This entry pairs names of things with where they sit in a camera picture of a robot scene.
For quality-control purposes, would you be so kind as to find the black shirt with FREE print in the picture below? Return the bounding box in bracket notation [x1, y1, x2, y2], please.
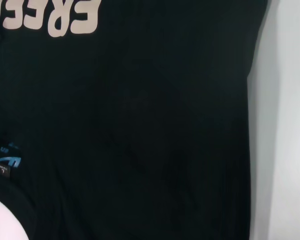
[0, 0, 270, 240]

